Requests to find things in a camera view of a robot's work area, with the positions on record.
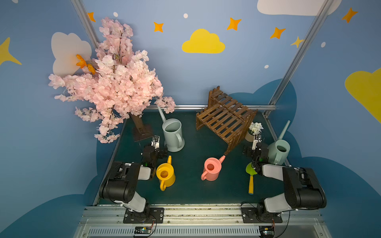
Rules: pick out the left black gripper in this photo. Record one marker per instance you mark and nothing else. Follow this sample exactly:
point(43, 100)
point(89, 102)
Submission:
point(153, 148)

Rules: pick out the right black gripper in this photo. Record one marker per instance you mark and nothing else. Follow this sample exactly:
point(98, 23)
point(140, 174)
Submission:
point(254, 152)

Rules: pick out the mint green watering can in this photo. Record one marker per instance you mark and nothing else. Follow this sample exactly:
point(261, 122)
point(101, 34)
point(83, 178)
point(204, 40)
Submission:
point(279, 150)

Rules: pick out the yellow watering can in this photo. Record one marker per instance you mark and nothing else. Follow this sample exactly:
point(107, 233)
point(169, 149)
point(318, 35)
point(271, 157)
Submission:
point(165, 174)

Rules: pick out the pale blue watering can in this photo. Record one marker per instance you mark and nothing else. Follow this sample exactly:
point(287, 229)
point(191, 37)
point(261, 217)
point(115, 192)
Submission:
point(172, 129)

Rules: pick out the pink watering can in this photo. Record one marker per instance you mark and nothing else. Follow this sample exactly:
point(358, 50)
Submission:
point(212, 168)

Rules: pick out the brown wooden slatted shelf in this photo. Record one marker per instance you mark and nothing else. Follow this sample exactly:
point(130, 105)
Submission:
point(226, 117)

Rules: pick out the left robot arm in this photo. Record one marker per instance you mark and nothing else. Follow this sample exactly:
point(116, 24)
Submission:
point(120, 183)

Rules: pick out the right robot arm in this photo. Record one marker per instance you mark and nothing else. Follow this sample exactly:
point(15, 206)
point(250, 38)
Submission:
point(302, 189)

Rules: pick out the green yellow garden trowel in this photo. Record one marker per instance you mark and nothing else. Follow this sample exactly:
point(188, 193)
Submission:
point(251, 171)

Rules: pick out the white flowers in pot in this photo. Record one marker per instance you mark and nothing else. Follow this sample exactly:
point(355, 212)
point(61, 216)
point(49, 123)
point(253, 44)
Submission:
point(254, 131)

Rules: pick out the left circuit board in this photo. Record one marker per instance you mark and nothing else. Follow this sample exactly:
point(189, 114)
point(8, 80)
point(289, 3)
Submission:
point(142, 231)

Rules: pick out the circuit board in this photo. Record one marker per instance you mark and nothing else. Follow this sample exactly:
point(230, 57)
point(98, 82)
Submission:
point(266, 232)
point(142, 231)

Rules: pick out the right circuit board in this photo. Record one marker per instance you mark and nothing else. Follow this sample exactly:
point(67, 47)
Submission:
point(266, 232)

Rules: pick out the pink cherry blossom tree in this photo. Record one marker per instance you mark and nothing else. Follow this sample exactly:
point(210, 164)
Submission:
point(123, 85)

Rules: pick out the orange butterfly decoration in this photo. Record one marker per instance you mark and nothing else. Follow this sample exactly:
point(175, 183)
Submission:
point(82, 64)

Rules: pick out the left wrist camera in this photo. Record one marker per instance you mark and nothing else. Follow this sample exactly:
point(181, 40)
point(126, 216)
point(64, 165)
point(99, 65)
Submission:
point(155, 142)

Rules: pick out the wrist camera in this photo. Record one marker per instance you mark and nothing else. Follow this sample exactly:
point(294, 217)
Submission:
point(155, 142)
point(257, 139)

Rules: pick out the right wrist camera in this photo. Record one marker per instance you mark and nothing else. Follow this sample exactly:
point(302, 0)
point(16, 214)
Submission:
point(257, 139)

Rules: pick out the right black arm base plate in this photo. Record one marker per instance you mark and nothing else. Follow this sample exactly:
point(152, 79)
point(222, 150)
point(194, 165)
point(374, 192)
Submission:
point(253, 215)

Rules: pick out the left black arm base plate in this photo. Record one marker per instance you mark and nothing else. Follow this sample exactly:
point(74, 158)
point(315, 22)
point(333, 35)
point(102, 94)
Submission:
point(148, 216)

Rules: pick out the aluminium front rail frame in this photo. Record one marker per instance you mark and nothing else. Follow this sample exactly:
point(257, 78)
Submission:
point(198, 221)

